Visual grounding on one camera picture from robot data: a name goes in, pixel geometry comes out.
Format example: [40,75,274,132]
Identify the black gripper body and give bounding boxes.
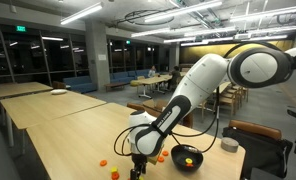
[131,153,148,171]

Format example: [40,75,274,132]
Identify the black bowl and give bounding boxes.
[170,144,204,173]

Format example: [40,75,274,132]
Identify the yellow pouf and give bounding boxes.
[130,79,143,88]

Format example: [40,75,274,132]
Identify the low wooden bench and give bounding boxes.
[104,81,128,93]

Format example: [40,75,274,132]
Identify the wooden dining table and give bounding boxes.
[138,75,172,100]

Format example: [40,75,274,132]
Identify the long blue sofa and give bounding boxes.
[109,68,151,85]

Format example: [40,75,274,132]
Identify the seated person light shirt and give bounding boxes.
[147,65,157,78]

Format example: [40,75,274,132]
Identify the seated person dark clothes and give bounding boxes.
[167,66,182,90]

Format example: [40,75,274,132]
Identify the wooden table with plate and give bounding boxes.
[0,89,108,148]

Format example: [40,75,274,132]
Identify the white plate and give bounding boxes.
[50,88,68,96]

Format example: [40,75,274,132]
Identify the wooden chair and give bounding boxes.
[219,86,242,116]

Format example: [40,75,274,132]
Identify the black bag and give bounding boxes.
[222,126,294,179]

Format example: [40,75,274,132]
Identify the linear ceiling light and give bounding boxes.
[229,3,296,23]
[60,1,104,26]
[143,0,223,24]
[131,27,172,38]

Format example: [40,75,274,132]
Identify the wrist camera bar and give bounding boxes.
[147,150,162,166]

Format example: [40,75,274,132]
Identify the long black cable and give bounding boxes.
[171,86,222,154]

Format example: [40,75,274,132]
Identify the grey duct tape roll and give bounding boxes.
[220,136,240,154]

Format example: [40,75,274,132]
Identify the black ceiling ring track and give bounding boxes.
[123,9,176,26]

